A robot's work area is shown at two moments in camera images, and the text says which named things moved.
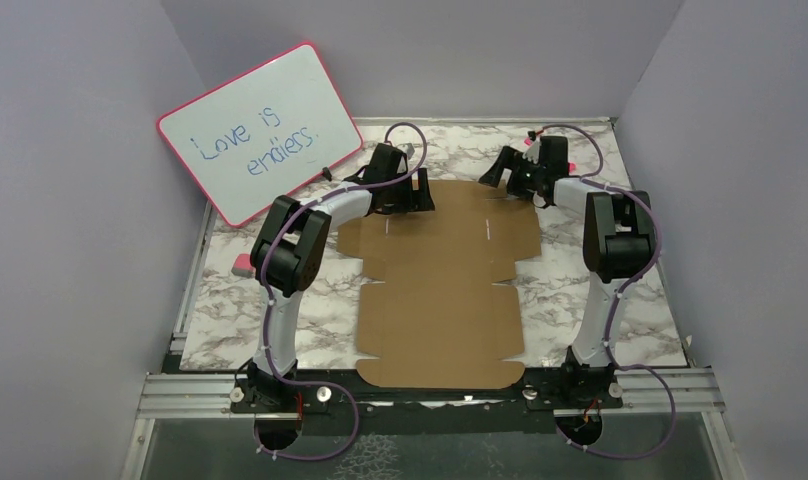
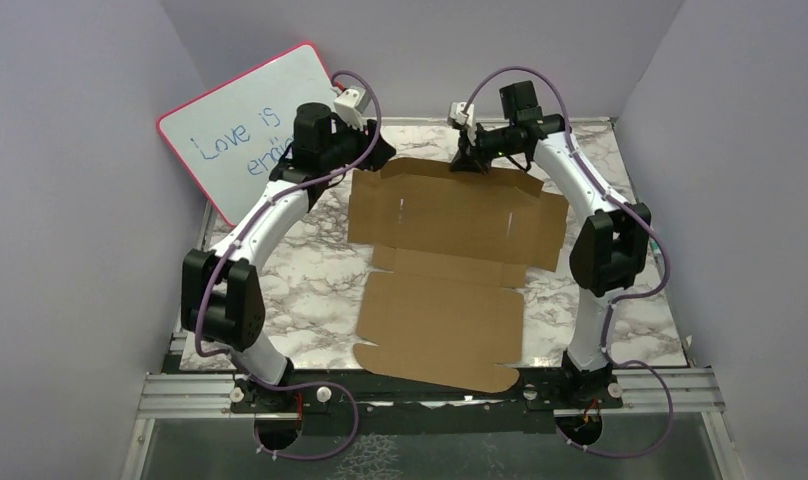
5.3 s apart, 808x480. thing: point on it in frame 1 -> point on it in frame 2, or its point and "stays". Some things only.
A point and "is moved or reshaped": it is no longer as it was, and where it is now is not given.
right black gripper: [508, 159] -> [466, 162]
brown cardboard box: [437, 321] is moved or reshaped
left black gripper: [414, 201] -> [376, 156]
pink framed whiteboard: [265, 134] stays
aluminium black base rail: [343, 401] stays
